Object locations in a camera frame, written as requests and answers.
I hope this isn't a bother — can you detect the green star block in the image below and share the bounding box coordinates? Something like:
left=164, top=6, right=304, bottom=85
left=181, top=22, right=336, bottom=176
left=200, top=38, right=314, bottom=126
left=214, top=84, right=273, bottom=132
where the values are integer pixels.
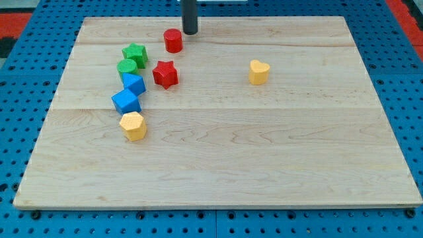
left=122, top=43, right=148, bottom=69

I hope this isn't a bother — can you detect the yellow hexagon block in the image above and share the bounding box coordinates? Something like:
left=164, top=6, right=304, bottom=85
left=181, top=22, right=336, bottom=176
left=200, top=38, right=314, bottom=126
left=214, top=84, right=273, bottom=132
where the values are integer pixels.
left=119, top=112, right=147, bottom=141

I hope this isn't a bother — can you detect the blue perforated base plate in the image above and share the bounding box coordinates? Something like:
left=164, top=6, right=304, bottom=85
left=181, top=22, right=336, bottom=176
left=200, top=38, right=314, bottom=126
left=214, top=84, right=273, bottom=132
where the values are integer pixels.
left=1, top=1, right=422, bottom=237

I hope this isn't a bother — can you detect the light wooden board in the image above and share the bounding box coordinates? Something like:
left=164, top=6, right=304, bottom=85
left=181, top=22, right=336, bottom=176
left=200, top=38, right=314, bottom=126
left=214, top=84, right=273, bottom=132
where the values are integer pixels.
left=13, top=17, right=422, bottom=210

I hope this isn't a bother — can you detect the yellow heart block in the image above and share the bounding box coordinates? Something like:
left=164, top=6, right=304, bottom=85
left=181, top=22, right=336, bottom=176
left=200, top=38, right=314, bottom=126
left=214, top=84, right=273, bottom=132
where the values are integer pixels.
left=249, top=59, right=270, bottom=85

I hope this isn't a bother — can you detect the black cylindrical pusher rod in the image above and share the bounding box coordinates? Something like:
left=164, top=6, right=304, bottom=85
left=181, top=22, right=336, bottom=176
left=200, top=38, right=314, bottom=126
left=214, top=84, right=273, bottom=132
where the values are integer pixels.
left=181, top=0, right=198, bottom=35

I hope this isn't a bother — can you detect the red star block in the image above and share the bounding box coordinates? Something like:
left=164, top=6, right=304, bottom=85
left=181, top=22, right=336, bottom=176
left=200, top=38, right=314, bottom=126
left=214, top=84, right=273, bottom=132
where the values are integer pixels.
left=152, top=61, right=179, bottom=90

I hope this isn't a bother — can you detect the red cylinder block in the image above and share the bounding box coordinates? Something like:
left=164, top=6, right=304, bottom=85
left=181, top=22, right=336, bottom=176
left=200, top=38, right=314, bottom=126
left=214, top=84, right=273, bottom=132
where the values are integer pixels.
left=163, top=28, right=183, bottom=54

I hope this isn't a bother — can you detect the blue triangular block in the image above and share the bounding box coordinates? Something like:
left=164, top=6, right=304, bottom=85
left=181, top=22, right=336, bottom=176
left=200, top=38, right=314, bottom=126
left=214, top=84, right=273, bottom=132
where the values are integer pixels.
left=122, top=73, right=146, bottom=96

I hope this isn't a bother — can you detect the green cylinder block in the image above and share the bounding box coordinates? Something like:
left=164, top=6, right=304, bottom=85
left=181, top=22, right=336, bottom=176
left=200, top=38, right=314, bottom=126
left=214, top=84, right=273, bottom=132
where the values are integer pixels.
left=116, top=59, right=138, bottom=80

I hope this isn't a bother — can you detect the blue cube block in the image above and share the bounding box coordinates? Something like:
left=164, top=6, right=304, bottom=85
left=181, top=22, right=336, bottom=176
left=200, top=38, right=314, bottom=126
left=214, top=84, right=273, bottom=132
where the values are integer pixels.
left=111, top=89, right=141, bottom=115

